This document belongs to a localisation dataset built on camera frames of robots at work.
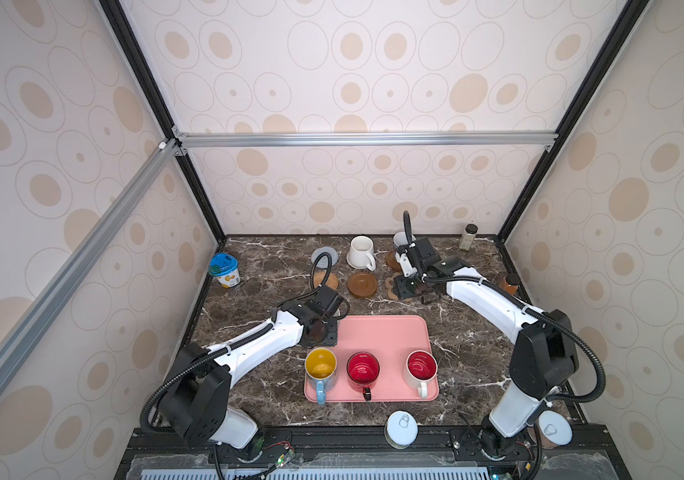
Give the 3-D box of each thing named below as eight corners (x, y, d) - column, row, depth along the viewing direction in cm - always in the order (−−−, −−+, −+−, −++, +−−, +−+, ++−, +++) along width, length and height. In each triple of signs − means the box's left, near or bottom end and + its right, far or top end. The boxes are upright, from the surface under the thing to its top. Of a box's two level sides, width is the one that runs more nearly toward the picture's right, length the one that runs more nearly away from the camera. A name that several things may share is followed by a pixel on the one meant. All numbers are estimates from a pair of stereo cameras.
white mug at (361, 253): (345, 266, 113) (345, 250, 106) (354, 249, 119) (354, 232, 112) (373, 274, 111) (375, 258, 104) (380, 256, 116) (382, 240, 109)
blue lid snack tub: (216, 289, 106) (205, 271, 98) (223, 271, 111) (213, 252, 103) (240, 289, 106) (231, 271, 98) (245, 271, 111) (237, 252, 103)
